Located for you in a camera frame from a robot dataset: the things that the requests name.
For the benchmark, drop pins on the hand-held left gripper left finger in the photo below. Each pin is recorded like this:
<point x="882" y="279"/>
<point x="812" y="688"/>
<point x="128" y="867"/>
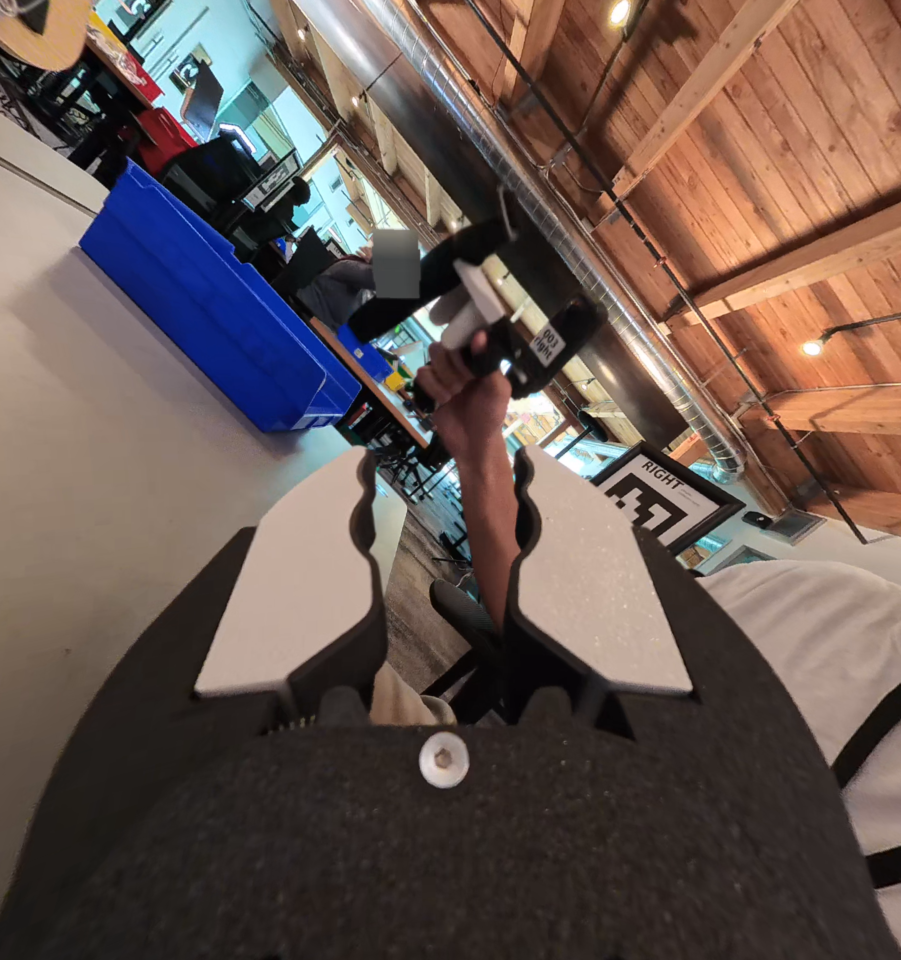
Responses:
<point x="293" y="600"/>

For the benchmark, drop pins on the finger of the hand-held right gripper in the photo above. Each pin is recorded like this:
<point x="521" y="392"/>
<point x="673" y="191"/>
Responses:
<point x="480" y="289"/>

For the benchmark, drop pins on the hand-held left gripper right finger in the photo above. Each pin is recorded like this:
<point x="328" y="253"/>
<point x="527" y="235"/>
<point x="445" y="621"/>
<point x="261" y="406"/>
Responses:
<point x="600" y="600"/>

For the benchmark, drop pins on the blue plastic bin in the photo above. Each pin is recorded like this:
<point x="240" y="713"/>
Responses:
<point x="210" y="322"/>
<point x="360" y="360"/>

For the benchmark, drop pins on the person's right forearm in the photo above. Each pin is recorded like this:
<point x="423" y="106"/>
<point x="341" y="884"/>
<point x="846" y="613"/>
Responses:
<point x="488" y="525"/>

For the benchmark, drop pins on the person's right hand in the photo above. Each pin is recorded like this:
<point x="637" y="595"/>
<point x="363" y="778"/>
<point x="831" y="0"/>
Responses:
<point x="465" y="405"/>

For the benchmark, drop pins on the tan trousers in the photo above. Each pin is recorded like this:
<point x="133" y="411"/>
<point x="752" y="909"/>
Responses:
<point x="405" y="697"/>

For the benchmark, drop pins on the wooden desk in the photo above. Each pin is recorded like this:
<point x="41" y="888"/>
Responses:
<point x="390" y="409"/>

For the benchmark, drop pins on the ceiling lamp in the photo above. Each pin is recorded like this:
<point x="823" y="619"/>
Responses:
<point x="619" y="13"/>

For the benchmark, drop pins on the red storage crate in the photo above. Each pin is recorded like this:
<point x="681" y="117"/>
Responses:
<point x="165" y="142"/>

